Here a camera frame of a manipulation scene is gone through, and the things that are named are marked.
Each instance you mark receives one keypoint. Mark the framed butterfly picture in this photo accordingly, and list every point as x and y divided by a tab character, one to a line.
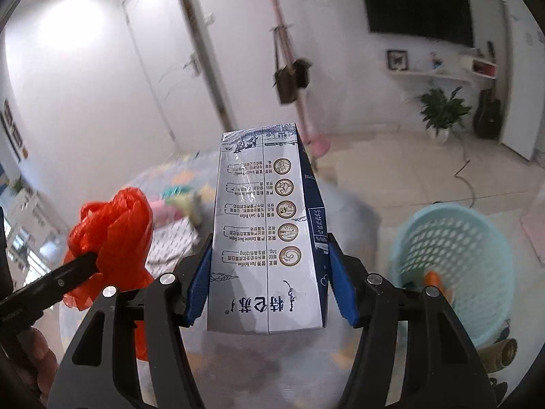
397	60

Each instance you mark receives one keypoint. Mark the blue white milk carton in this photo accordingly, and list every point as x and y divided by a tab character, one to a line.
270	256

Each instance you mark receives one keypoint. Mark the black wall television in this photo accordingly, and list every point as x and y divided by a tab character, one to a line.
444	20

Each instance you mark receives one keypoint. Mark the light blue plastic basket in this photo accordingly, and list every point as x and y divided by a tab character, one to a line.
472	258

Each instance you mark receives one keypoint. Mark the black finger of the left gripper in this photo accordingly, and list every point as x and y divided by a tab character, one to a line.
24	307

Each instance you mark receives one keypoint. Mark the black acoustic guitar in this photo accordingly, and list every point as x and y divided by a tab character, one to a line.
487	121

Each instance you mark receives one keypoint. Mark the pink floor mat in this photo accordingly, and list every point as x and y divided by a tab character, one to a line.
533	223

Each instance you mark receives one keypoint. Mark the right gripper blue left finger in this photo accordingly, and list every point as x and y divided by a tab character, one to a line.
99	368

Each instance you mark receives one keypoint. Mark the white lower wall shelf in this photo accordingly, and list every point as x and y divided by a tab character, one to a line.
428	75

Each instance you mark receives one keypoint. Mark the person left hand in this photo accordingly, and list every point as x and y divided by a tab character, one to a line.
44	361

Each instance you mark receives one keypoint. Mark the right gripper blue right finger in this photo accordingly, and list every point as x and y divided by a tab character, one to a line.
442	368

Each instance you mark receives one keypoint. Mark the white refrigerator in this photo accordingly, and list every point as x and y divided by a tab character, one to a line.
524	107

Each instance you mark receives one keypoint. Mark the black hanging small bag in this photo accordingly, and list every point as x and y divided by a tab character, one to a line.
301	68

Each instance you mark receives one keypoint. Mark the white door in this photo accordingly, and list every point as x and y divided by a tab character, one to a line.
174	74

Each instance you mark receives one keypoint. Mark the red white cubby shelf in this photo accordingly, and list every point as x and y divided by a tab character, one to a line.
479	66

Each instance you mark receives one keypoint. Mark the white printed paper leaflet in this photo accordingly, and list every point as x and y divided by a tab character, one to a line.
170	244

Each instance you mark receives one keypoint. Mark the orange plastic bag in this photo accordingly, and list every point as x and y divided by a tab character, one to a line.
119	232

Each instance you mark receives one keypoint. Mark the green potted plant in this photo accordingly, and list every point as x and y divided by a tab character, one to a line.
441	112

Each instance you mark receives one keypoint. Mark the orange white paper cup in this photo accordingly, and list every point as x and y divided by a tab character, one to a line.
432	278

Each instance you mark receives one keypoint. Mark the brown hanging tote bag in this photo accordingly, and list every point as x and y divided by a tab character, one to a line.
284	77

